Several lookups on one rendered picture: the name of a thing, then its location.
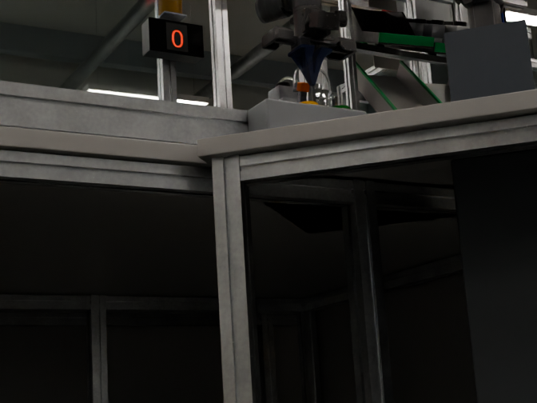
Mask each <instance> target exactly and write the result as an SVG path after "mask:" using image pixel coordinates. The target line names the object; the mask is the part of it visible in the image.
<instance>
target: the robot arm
mask: <svg viewBox="0 0 537 403"><path fill-rule="evenodd" d="M454 1H455V2H456V3H457V4H458V5H460V3H461V4H462V5H463V6H464V7H465V8H467V9H468V10H467V14H468V21H469V28H475V27H480V26H489V25H494V24H499V23H502V20H501V14H502V13H503V8H504V4H505V2H504V1H503V0H454ZM255 9H256V12H257V16H258V18H259V19H260V21H261V22H262V23H264V24H265V23H269V22H274V21H276V20H280V19H283V18H288V17H290V16H291V15H293V17H292V18H290V24H294V33H293V30H292V29H290V28H286V27H281V26H275V27H273V28H272V29H271V30H270V31H269V32H267V33H266V34H265V35H264V36H263V38H262V40H261V41H262V48H263V49H264V50H273V51H275V50H276V49H277V48H278V47H279V44H284V45H289V46H291V52H289V53H288V57H290V58H292V60H293V61H294V62H295V63H296V65H297V66H298V67H299V69H300V71H301V73H302V74H303V75H304V78H305V79H306V81H307V83H308V84H309V85H310V86H314V85H315V84H316V80H317V78H318V74H319V72H320V67H321V64H322V62H323V60H324V58H325V57H326V58H327V59H328V60H333V61H338V62H339V61H343V60H345V59H346V58H348V57H350V56H351V55H353V54H354V53H356V42H355V41H354V40H352V39H350V38H341V37H338V38H336V39H334V40H333V41H331V42H326V41H324V38H326V37H327V36H329V35H330V34H331V30H336V31H338V30H340V28H343V27H346V25H347V21H348V18H347V14H346V11H343V10H338V11H337V10H335V11H334V13H331V12H326V11H324V10H322V9H321V0H256V2H255ZM294 35H295V36H294Z"/></svg>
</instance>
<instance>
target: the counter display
mask: <svg viewBox="0 0 537 403"><path fill-rule="evenodd" d="M165 22H171V23H176V24H182V25H187V33H188V51H189V52H182V51H176V50H167V44H166V24H165ZM149 50H155V51H161V52H166V53H171V54H182V55H188V56H194V57H199V58H203V57H204V43H203V27H202V26H200V25H195V24H189V23H184V22H175V21H170V20H165V19H160V18H151V17H149Z"/></svg>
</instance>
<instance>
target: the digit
mask: <svg viewBox="0 0 537 403"><path fill-rule="evenodd" d="M165 24H166V44H167V50H176V51H182V52H189V51H188V33H187V25H182V24H176V23H171V22H165Z"/></svg>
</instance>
